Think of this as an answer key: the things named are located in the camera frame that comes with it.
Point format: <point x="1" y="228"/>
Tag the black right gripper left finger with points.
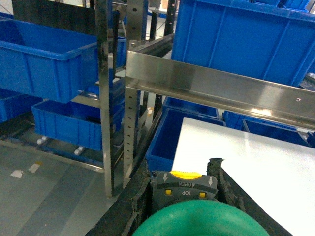
<point x="131" y="208"/>

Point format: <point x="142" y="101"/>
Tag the lower blue bin left shelf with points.
<point x="74" y="123"/>

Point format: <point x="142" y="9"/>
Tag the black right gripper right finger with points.
<point x="231" y="193"/>

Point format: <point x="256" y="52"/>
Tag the lower left blue bin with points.
<point x="161" y="152"/>

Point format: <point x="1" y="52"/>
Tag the steel shelf upright post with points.
<point x="104" y="33"/>

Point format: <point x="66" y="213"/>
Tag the green mushroom push button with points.
<point x="184" y="204"/>

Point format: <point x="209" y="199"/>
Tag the steel shelf front rail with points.
<point x="232" y="92"/>

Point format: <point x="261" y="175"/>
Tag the blue target bin left shelf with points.
<point x="46" y="62"/>

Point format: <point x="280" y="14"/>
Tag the dark metal back plate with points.
<point x="56" y="15"/>

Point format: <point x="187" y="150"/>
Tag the lower centre blue bin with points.
<point x="264" y="128"/>

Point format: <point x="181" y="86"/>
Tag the right large blue bin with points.
<point x="255" y="40"/>

